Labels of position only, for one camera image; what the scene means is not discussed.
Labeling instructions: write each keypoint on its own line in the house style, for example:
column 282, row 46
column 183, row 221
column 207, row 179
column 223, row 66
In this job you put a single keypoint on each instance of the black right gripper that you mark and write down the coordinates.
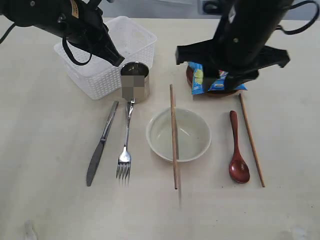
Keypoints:
column 241, row 57

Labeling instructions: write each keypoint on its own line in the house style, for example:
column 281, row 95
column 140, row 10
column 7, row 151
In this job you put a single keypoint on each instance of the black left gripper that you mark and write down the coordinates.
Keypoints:
column 82, row 26

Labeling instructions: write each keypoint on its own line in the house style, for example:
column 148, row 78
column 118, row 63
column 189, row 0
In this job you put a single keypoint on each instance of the blue Lays chip bag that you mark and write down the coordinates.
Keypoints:
column 202, row 84

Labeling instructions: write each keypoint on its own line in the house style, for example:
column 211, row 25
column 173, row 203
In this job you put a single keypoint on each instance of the dark plate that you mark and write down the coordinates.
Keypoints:
column 219, row 93

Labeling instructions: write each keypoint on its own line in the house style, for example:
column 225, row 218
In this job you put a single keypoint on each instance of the stainless steel cup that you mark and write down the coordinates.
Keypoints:
column 135, row 83

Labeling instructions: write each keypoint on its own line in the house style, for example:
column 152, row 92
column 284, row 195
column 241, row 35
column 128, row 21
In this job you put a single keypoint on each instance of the light wooden chopstick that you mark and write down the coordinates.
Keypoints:
column 251, row 140

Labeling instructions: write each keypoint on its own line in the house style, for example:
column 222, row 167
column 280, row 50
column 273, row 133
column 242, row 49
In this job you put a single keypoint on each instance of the speckled ceramic floral bowl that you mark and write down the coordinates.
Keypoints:
column 193, row 135

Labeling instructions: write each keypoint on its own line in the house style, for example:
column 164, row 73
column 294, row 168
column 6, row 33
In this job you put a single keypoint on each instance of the brown wooden chopstick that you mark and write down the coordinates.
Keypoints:
column 174, row 137

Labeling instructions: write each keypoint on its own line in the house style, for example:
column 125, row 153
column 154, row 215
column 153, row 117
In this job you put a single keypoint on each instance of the dark wooden spoon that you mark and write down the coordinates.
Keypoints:
column 238, row 169

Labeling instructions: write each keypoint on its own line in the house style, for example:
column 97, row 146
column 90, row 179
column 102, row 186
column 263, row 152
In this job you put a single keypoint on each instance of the silver knife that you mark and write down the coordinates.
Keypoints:
column 97, row 154

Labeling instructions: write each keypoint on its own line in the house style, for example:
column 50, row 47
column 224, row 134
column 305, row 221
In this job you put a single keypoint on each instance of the stainless steel fork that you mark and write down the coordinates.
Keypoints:
column 124, row 161

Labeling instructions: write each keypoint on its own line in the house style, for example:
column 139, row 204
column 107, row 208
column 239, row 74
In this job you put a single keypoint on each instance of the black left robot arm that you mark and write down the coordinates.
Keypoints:
column 42, row 14

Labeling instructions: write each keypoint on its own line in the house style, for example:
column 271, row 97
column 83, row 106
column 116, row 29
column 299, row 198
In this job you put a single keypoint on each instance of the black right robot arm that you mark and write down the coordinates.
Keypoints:
column 251, row 18

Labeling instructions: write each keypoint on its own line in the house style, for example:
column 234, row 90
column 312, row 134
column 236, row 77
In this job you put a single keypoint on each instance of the white plastic woven basket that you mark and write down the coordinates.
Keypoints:
column 99, row 78

